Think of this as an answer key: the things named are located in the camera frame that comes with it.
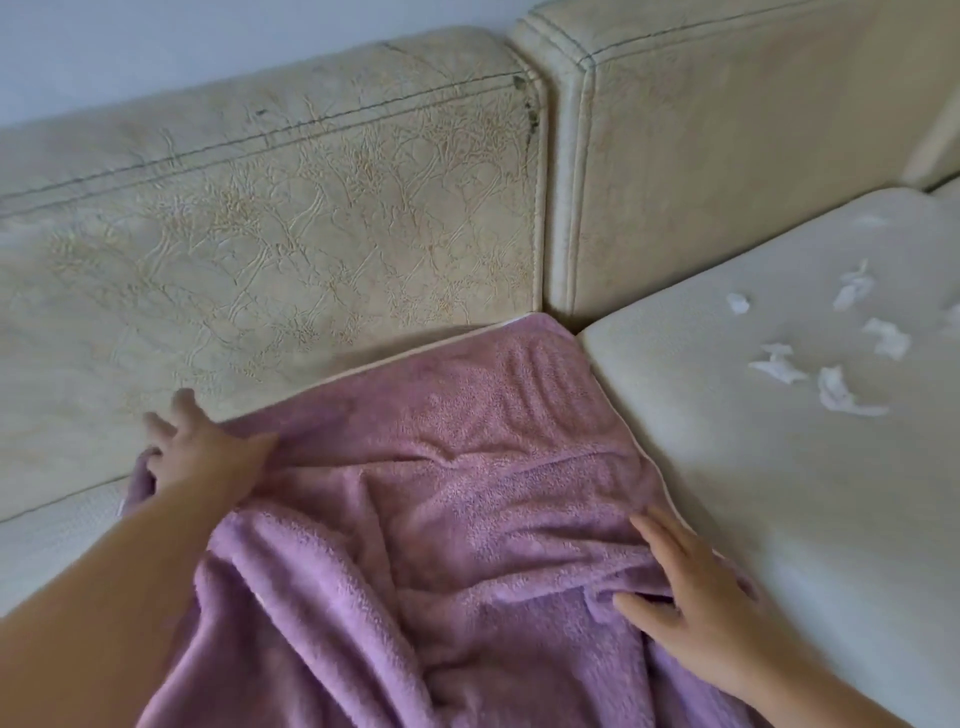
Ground person's left hand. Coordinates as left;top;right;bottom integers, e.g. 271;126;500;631
142;388;280;509

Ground person's right hand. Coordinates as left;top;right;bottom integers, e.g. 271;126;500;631
612;504;785;685

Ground purple fleece towel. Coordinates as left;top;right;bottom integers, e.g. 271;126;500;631
120;312;775;728

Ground person's right forearm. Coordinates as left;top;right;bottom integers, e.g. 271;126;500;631
705;633;920;728

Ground person's left forearm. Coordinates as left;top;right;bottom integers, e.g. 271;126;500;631
0;487;243;728

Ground cream sofa seat cushion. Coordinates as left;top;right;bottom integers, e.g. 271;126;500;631
579;186;960;728
0;315;556;620

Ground cracked cream leather back cushion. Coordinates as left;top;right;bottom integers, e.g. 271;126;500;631
0;27;552;522

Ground scattered white tissue scraps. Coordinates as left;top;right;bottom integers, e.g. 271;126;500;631
723;213;960;418

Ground smooth cream leather back cushion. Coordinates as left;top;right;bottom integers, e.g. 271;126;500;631
510;0;960;327

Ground cream leather sofa armrest cushion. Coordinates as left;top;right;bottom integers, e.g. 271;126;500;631
900;93;960;202

